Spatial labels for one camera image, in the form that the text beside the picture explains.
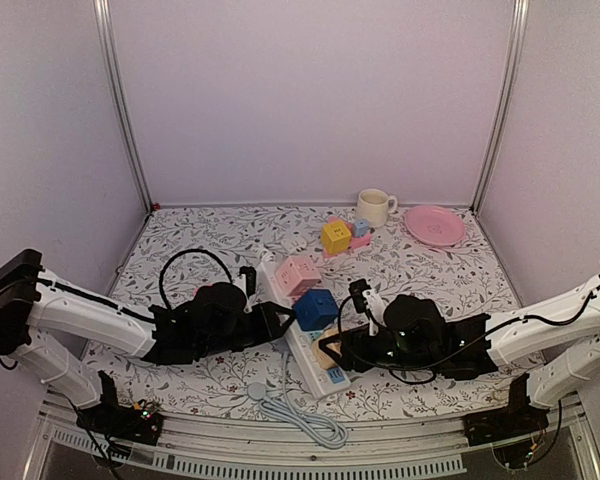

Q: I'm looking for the white power strip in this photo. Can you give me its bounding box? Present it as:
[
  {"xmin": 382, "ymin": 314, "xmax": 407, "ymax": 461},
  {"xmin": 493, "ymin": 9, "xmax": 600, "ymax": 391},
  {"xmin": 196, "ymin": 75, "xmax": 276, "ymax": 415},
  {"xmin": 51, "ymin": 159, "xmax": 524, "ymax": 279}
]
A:
[{"xmin": 256, "ymin": 247, "xmax": 351, "ymax": 400}]

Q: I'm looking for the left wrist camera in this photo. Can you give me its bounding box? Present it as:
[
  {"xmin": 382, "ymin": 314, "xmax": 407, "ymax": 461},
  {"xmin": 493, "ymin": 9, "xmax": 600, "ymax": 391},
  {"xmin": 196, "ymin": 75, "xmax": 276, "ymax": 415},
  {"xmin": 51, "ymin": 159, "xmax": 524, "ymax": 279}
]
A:
[{"xmin": 235, "ymin": 266, "xmax": 257, "ymax": 313}]

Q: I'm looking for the light blue power strip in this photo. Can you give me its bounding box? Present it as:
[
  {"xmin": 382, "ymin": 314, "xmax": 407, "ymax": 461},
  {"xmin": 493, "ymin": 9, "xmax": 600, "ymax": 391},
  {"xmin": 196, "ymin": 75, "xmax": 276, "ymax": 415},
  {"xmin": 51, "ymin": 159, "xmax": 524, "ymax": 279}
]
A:
[{"xmin": 247, "ymin": 352, "xmax": 349, "ymax": 450}]

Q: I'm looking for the left aluminium frame post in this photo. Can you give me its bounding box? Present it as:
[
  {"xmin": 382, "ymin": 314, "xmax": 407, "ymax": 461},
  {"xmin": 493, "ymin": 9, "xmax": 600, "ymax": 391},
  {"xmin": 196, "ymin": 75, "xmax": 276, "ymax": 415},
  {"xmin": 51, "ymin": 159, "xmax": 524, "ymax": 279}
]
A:
[{"xmin": 93, "ymin": 0, "xmax": 154, "ymax": 214}]

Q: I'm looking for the small light blue adapter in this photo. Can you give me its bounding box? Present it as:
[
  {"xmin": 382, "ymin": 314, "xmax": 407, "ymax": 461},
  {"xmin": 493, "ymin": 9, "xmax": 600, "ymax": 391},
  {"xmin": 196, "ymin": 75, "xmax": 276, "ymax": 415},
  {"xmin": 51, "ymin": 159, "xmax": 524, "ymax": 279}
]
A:
[{"xmin": 352, "ymin": 218, "xmax": 371, "ymax": 238}]

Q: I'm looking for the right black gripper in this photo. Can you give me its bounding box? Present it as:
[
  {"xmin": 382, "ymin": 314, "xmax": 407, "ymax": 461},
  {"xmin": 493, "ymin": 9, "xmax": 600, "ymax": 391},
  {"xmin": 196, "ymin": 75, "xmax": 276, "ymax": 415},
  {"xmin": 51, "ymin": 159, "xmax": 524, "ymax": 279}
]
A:
[{"xmin": 319, "ymin": 325, "xmax": 440, "ymax": 375}]

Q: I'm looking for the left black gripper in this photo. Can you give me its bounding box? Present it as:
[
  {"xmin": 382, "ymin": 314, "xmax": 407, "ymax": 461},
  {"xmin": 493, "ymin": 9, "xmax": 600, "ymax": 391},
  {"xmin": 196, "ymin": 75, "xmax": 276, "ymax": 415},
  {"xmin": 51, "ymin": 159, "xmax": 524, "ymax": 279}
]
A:
[{"xmin": 197, "ymin": 302, "xmax": 297, "ymax": 360}]

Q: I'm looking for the aluminium frame post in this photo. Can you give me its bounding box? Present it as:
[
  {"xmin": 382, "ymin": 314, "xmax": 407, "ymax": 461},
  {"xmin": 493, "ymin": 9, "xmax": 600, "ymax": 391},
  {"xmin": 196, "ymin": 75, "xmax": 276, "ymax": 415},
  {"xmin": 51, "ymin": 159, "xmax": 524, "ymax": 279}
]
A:
[
  {"xmin": 93, "ymin": 0, "xmax": 154, "ymax": 214},
  {"xmin": 471, "ymin": 0, "xmax": 530, "ymax": 217}
]

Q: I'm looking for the cream ceramic mug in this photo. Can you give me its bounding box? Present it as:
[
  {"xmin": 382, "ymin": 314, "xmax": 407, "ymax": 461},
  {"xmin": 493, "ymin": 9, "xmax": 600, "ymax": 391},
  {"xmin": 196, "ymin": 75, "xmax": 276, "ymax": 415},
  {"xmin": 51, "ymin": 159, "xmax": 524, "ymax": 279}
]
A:
[{"xmin": 355, "ymin": 188, "xmax": 398, "ymax": 229}]

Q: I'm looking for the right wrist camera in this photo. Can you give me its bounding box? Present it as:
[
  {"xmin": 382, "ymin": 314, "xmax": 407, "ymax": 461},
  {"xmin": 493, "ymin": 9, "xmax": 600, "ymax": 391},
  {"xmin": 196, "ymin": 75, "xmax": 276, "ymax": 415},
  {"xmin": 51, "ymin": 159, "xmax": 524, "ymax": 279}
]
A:
[{"xmin": 349, "ymin": 279, "xmax": 386, "ymax": 336}]

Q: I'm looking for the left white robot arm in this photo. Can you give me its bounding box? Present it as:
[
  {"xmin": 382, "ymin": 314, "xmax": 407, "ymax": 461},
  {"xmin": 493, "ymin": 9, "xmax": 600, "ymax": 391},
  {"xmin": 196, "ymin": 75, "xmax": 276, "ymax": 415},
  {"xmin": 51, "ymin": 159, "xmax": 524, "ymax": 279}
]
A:
[{"xmin": 0, "ymin": 249, "xmax": 296, "ymax": 434}]

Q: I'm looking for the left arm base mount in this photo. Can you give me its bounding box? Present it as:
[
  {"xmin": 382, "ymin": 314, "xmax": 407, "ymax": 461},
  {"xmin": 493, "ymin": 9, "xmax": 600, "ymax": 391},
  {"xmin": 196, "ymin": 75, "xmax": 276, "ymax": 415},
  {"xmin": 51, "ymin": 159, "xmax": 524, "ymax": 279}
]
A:
[{"xmin": 76, "ymin": 371, "xmax": 164, "ymax": 446}]

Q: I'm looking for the pink plate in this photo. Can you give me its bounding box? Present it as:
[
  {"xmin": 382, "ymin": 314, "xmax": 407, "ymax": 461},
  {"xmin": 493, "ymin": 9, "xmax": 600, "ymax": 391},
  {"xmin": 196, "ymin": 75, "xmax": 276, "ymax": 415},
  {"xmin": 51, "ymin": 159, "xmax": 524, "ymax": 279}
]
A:
[{"xmin": 404, "ymin": 205, "xmax": 466, "ymax": 247}]

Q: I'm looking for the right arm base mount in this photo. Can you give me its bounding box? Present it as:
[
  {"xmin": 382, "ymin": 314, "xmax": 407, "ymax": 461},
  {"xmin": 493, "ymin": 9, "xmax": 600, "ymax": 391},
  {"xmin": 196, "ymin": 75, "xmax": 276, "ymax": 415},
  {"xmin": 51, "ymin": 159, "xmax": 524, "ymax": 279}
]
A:
[{"xmin": 462, "ymin": 373, "xmax": 549, "ymax": 446}]

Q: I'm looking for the pink flat power strip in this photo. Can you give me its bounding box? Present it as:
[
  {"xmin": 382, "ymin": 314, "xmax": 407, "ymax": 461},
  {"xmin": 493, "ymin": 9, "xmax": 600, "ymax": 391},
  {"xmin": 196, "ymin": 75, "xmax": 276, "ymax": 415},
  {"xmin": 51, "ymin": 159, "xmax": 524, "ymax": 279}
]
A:
[{"xmin": 321, "ymin": 217, "xmax": 372, "ymax": 258}]

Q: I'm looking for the yellow cube socket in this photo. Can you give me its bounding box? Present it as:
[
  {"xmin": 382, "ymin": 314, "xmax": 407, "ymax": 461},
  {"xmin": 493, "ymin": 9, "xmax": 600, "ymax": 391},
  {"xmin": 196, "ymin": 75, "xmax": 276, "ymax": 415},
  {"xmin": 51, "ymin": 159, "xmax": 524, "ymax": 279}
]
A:
[{"xmin": 321, "ymin": 220, "xmax": 352, "ymax": 255}]

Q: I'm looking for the dark blue cube socket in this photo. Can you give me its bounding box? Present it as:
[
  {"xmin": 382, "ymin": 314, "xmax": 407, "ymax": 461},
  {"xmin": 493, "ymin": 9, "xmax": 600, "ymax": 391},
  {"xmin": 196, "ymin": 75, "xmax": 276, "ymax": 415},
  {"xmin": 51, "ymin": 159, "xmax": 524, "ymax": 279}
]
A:
[{"xmin": 292, "ymin": 289, "xmax": 339, "ymax": 331}]

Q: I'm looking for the beige cube socket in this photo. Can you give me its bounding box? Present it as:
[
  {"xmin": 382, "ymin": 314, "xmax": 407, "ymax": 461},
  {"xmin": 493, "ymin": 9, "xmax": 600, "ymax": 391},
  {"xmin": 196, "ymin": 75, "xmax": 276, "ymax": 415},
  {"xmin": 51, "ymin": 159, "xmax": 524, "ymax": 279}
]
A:
[{"xmin": 311, "ymin": 327, "xmax": 341, "ymax": 370}]

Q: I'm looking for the right aluminium frame post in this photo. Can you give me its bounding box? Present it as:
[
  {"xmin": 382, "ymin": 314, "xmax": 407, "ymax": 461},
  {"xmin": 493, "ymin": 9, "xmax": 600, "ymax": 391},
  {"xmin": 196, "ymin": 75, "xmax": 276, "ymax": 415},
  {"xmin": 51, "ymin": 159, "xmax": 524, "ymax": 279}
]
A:
[{"xmin": 471, "ymin": 0, "xmax": 530, "ymax": 217}]

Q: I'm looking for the front aluminium rail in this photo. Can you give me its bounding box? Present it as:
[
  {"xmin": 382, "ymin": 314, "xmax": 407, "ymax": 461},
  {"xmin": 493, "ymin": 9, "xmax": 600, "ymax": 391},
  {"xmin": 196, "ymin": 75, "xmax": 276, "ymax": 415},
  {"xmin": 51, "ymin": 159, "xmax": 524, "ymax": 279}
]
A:
[{"xmin": 34, "ymin": 389, "xmax": 596, "ymax": 480}]

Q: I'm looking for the cyan cube adapter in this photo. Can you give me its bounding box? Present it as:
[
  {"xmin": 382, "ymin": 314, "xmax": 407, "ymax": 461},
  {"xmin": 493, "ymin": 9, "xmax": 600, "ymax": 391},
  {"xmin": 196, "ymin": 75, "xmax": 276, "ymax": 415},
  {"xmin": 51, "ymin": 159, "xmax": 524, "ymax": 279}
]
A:
[{"xmin": 306, "ymin": 329, "xmax": 325, "ymax": 343}]

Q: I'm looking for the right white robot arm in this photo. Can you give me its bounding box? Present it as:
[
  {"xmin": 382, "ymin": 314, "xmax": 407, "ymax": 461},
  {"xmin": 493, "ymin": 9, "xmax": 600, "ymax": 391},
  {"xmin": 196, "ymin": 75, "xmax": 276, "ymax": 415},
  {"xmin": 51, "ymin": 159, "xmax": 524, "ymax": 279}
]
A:
[{"xmin": 316, "ymin": 273, "xmax": 600, "ymax": 436}]

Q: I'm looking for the pink plug adapter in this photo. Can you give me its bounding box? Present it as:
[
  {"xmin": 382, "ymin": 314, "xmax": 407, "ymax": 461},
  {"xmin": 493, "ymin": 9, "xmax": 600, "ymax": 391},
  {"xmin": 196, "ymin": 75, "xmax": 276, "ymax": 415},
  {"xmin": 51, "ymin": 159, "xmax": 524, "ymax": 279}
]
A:
[{"xmin": 193, "ymin": 285, "xmax": 209, "ymax": 297}]

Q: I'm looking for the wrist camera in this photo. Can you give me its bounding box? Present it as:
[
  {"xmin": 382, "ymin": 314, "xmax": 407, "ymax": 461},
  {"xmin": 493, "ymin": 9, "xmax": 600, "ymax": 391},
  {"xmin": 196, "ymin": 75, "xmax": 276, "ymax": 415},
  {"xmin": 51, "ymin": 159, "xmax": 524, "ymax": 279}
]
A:
[
  {"xmin": 235, "ymin": 266, "xmax": 257, "ymax": 313},
  {"xmin": 349, "ymin": 279, "xmax": 386, "ymax": 336}
]

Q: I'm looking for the pink cube socket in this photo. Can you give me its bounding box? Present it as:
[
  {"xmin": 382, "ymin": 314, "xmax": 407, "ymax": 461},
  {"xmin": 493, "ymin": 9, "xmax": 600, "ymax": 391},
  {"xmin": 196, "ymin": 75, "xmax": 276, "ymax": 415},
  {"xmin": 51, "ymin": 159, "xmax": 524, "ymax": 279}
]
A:
[{"xmin": 275, "ymin": 255, "xmax": 321, "ymax": 300}]

